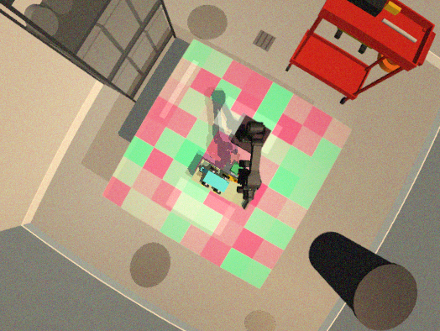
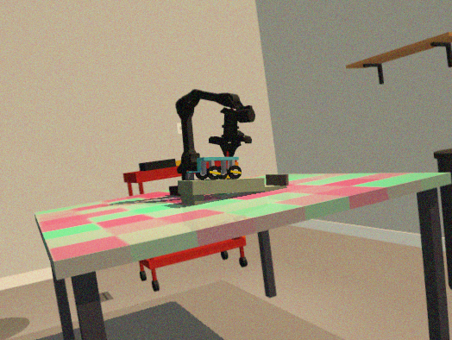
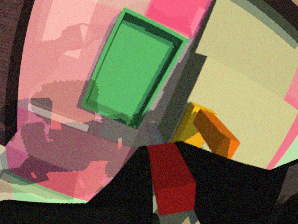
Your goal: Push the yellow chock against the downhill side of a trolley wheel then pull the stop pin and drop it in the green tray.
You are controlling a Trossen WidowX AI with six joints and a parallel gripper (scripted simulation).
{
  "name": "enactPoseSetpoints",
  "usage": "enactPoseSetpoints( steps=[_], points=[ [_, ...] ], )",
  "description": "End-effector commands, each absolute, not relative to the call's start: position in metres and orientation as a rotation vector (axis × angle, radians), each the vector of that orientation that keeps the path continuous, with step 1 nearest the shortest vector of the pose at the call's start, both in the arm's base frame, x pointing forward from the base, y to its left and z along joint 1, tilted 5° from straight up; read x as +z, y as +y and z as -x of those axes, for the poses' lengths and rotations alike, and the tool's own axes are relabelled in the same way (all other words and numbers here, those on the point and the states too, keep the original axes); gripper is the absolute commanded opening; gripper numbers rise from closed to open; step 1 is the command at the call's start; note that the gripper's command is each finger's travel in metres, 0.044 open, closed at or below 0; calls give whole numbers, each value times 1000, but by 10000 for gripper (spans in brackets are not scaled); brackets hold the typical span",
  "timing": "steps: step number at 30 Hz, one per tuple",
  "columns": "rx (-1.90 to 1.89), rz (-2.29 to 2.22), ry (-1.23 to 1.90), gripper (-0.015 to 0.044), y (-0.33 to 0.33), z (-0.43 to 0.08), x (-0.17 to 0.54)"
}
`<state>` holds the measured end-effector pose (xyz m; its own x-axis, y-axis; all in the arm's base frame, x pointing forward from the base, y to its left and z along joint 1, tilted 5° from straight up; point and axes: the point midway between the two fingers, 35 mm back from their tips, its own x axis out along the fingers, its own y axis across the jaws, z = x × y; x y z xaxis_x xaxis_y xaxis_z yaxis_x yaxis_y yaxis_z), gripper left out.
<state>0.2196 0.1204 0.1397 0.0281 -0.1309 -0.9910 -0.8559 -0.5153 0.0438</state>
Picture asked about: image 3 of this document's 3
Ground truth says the green tray floor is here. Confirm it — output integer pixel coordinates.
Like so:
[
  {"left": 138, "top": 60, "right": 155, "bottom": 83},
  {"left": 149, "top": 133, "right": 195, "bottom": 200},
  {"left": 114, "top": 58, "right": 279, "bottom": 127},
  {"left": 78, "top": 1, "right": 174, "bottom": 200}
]
[{"left": 88, "top": 14, "right": 180, "bottom": 120}]

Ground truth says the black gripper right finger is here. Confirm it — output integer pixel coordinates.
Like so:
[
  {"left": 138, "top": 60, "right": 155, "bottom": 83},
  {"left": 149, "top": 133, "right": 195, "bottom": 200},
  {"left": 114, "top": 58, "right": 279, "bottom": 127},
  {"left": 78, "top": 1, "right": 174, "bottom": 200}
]
[{"left": 174, "top": 141, "right": 298, "bottom": 224}]

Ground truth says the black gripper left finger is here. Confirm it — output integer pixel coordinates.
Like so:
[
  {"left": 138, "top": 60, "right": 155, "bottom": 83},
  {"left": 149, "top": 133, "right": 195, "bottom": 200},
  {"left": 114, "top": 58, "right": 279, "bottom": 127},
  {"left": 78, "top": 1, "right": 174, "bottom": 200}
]
[{"left": 0, "top": 145, "right": 153, "bottom": 224}]

